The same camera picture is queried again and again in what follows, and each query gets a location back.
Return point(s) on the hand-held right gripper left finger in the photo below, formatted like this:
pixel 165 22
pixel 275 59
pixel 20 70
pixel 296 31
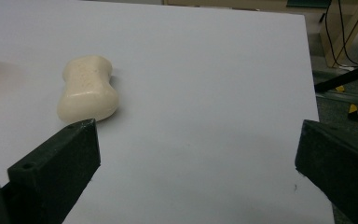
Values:
pixel 57 168

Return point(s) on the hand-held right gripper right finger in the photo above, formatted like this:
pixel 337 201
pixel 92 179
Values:
pixel 338 165

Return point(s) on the black stand leg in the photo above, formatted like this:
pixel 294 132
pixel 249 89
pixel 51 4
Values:
pixel 345 77

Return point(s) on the cream soap bar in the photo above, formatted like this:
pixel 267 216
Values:
pixel 87 90

